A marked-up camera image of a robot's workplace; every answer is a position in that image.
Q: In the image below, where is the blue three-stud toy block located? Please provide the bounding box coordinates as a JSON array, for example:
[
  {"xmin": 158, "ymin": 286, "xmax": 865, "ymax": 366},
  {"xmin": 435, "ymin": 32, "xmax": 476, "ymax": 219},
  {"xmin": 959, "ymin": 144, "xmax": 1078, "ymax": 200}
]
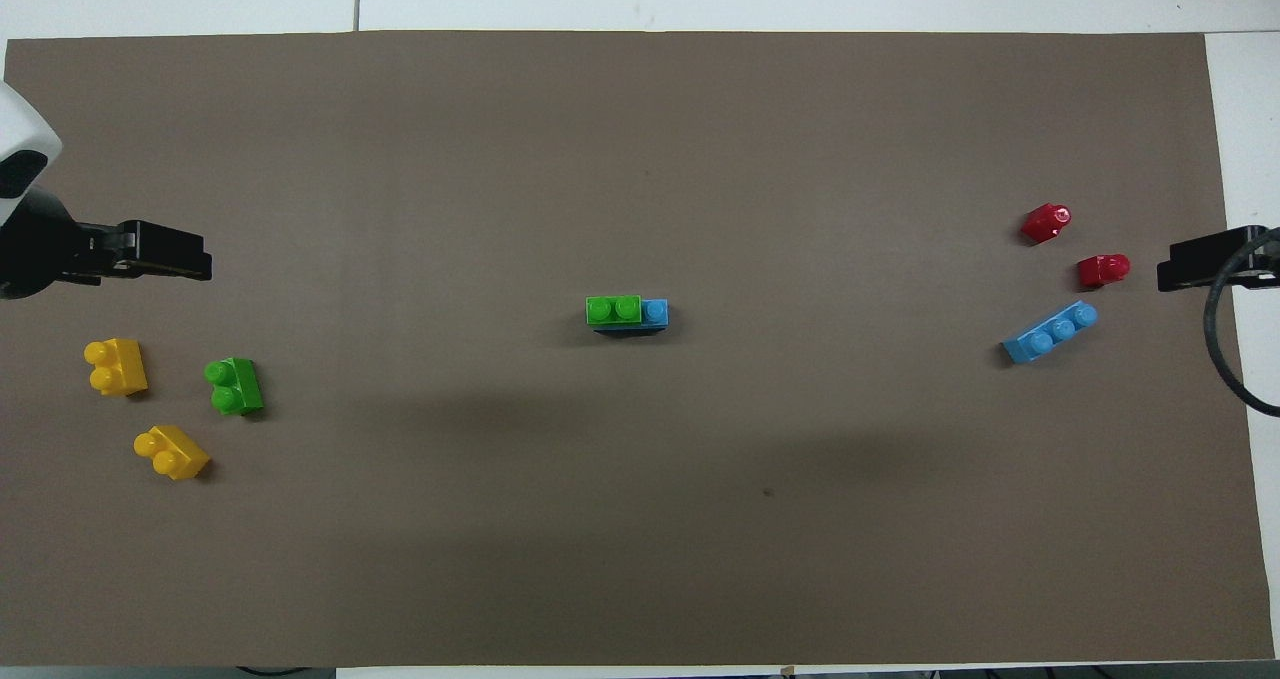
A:
[
  {"xmin": 1002, "ymin": 301, "xmax": 1099, "ymax": 365},
  {"xmin": 588, "ymin": 298, "xmax": 670, "ymax": 336}
]

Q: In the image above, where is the green two-stud toy block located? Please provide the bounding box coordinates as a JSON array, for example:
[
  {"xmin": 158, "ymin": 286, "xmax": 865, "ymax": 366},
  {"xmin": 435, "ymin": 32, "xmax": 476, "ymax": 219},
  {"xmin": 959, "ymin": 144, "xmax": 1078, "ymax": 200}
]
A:
[
  {"xmin": 586, "ymin": 295, "xmax": 643, "ymax": 326},
  {"xmin": 203, "ymin": 357, "xmax": 265, "ymax": 417}
]

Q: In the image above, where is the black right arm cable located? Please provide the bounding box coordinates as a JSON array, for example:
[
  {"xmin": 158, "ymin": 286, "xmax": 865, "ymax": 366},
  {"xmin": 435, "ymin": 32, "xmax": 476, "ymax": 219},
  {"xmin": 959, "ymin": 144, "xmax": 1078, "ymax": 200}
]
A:
[{"xmin": 1204, "ymin": 227, "xmax": 1280, "ymax": 416}]

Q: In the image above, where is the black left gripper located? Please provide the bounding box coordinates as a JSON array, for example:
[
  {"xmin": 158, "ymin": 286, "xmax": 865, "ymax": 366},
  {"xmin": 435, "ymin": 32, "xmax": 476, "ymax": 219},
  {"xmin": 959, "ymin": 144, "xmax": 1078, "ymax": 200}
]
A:
[{"xmin": 0, "ymin": 191, "xmax": 214, "ymax": 301}]

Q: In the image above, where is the yellow two-stud toy block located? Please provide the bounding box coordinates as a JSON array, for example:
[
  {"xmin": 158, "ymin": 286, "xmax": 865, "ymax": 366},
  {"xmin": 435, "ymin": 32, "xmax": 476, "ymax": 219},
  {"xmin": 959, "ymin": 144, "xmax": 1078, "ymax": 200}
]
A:
[
  {"xmin": 133, "ymin": 425, "xmax": 212, "ymax": 482},
  {"xmin": 84, "ymin": 338, "xmax": 149, "ymax": 398}
]

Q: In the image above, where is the brown paper table mat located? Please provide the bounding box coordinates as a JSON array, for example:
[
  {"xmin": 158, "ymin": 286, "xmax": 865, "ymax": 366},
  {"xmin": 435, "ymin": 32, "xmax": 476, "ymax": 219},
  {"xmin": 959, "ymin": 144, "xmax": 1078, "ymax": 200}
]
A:
[{"xmin": 0, "ymin": 31, "xmax": 1276, "ymax": 668}]

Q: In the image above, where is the red one-stud toy block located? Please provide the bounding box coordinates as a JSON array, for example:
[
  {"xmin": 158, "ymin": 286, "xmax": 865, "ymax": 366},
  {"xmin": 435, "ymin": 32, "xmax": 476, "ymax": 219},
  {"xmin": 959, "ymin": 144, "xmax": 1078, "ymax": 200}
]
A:
[
  {"xmin": 1077, "ymin": 254, "xmax": 1132, "ymax": 290},
  {"xmin": 1020, "ymin": 203, "xmax": 1073, "ymax": 245}
]

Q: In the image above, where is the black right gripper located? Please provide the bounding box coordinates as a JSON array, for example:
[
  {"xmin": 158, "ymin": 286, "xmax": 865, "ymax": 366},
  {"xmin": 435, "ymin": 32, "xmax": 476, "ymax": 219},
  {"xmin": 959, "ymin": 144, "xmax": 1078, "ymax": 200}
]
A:
[{"xmin": 1156, "ymin": 224, "xmax": 1280, "ymax": 294}]

